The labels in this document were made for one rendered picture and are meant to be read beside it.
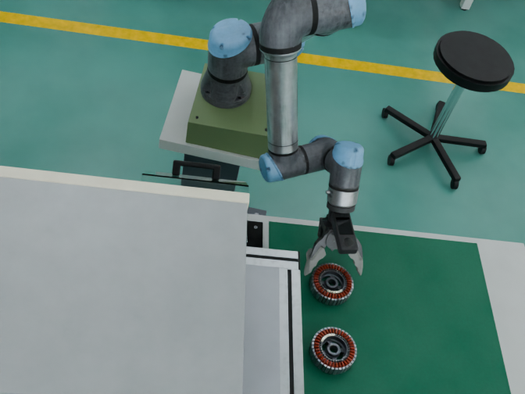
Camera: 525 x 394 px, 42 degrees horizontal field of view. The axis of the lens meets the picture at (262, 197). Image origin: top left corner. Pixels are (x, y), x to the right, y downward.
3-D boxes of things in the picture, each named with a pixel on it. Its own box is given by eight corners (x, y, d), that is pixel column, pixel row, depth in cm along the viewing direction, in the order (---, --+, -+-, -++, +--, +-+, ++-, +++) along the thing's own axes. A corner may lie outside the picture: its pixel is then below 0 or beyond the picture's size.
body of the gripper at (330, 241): (344, 238, 181) (349, 195, 177) (353, 252, 173) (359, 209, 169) (316, 238, 180) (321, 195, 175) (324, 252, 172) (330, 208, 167)
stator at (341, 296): (305, 269, 181) (308, 261, 179) (346, 269, 184) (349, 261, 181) (312, 306, 175) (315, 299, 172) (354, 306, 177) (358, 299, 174)
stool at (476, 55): (378, 99, 342) (416, 7, 298) (471, 112, 348) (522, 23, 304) (390, 184, 308) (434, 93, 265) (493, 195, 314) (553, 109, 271)
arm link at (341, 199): (362, 192, 167) (330, 192, 165) (360, 209, 169) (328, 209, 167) (353, 181, 174) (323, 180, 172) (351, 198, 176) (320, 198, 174)
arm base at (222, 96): (205, 68, 209) (206, 43, 200) (254, 76, 208) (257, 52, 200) (195, 103, 200) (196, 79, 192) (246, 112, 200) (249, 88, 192)
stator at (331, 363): (362, 363, 167) (366, 356, 165) (325, 383, 163) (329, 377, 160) (336, 325, 173) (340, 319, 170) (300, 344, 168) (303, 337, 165)
